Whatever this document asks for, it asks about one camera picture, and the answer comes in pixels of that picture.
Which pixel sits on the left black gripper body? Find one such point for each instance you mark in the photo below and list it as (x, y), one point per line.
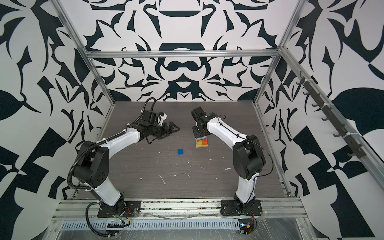
(159, 130)

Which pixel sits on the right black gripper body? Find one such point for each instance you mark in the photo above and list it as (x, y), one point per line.
(198, 132)

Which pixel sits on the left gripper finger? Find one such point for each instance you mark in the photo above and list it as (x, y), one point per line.
(164, 134)
(172, 127)

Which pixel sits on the red arch wood block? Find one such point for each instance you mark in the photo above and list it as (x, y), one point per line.
(202, 141)

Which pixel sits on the natural wood block 31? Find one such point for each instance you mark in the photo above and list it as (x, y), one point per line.
(201, 146)

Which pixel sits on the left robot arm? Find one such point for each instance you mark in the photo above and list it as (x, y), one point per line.
(90, 170)

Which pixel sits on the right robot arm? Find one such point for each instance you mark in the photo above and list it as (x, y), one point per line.
(248, 158)

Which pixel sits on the right circuit board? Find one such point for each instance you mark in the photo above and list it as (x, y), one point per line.
(247, 226)

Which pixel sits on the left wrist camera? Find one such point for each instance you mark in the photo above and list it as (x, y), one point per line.
(150, 118)

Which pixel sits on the aluminium frame crossbar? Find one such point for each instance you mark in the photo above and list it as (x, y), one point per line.
(180, 54)

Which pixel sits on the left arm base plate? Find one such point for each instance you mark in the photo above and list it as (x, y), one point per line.
(125, 209)

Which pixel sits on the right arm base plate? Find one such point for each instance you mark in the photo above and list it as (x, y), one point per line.
(237, 208)

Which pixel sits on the white slotted cable duct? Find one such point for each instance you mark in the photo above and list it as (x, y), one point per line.
(162, 224)

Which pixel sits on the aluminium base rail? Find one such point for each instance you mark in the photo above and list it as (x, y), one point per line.
(184, 208)

